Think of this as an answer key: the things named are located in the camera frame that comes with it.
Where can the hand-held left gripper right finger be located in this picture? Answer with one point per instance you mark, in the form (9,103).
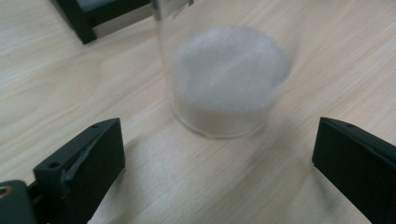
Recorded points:
(361,165)

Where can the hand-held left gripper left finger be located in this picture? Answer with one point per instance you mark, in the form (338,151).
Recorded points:
(84,174)

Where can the black two-tier metal rack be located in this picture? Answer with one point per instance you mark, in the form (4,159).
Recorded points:
(84,28)

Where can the glass jar with white powder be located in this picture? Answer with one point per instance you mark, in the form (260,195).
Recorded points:
(230,77)

